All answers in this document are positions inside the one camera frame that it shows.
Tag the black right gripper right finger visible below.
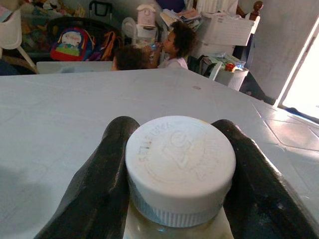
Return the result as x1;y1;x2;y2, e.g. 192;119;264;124
210;119;319;239

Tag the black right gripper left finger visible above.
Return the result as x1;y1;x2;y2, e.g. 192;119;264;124
34;116;141;239

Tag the white capped cream bottle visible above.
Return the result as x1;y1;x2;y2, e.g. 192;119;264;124
123;115;237;239

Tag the white perforated waste bin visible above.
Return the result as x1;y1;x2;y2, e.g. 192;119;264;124
214;66;249;92

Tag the white low table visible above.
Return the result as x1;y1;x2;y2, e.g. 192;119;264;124
36;61;114;75

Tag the dark haired child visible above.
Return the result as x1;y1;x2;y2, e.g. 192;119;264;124
111;45;153;71

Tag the colourful kids backpack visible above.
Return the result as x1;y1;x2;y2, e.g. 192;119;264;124
50;27;96;62

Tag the curly haired child in white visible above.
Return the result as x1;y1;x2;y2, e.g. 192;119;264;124
158;20;197;70

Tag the black stroller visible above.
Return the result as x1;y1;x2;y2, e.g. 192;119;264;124
46;0;120;62

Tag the white cardboard box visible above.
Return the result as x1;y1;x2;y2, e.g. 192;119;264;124
201;11;261;47

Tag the white high chair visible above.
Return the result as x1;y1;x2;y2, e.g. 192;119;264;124
0;8;38;74

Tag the pink toy telephone house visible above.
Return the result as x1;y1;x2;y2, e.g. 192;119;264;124
136;3;157;27

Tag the dark wooden bedpost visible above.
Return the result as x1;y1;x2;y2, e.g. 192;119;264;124
236;0;264;22

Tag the pile of papers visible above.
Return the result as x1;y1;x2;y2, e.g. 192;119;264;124
159;8;203;32

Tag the orange strapped bag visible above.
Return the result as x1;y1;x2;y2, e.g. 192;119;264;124
100;31;124;61

